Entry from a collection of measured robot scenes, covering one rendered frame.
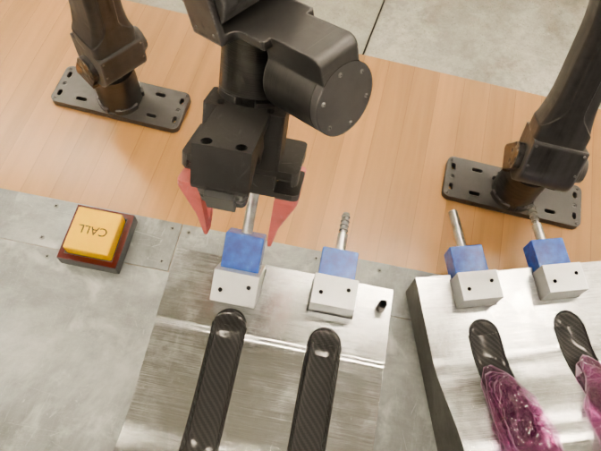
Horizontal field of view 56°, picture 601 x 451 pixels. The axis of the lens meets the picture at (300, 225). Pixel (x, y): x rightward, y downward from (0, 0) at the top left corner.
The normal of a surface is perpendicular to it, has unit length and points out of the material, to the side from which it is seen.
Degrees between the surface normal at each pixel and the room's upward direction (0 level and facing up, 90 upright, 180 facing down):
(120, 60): 95
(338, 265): 0
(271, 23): 18
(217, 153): 60
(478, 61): 0
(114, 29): 95
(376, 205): 0
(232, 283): 36
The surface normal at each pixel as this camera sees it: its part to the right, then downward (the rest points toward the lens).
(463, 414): 0.00, -0.80
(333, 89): 0.68, 0.50
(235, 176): -0.14, 0.55
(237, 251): -0.07, 0.17
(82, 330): 0.06, -0.44
